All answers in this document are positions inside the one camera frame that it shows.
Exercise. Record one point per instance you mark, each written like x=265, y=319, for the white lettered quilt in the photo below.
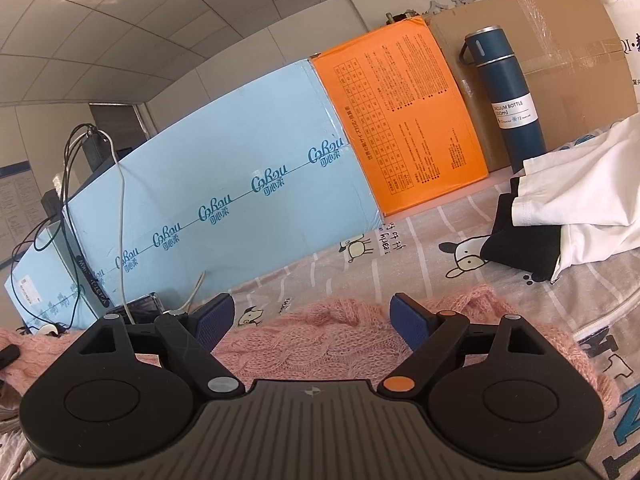
x=625, y=360

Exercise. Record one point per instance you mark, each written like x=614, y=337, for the orange printed carton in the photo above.
x=400, y=110

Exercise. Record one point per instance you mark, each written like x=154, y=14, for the white garment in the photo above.
x=590, y=195

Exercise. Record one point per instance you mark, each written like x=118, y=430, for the large light blue carton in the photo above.
x=225, y=160

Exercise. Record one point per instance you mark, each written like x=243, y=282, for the black smartphone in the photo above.
x=142, y=305

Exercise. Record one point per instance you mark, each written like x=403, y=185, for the grey cartoon printed bed sheet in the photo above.
x=425, y=240

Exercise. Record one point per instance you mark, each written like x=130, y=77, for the brown cardboard box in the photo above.
x=565, y=85

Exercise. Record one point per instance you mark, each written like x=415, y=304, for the black power adapter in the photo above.
x=97, y=152

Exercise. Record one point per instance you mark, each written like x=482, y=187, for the black garment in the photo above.
x=520, y=245

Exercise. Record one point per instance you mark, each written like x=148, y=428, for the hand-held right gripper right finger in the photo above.
x=410, y=322

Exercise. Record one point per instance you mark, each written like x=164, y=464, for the small light blue carton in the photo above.
x=45, y=280

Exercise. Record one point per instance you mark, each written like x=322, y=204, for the pink knitted sweater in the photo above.
x=310, y=340

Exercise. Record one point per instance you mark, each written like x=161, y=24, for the dark blue vacuum bottle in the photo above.
x=520, y=130

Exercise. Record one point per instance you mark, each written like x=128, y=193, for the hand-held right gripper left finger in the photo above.
x=215, y=322

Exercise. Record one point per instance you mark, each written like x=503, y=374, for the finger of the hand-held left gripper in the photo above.
x=9, y=356

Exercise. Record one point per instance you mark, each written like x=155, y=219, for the wall poster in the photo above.
x=15, y=210

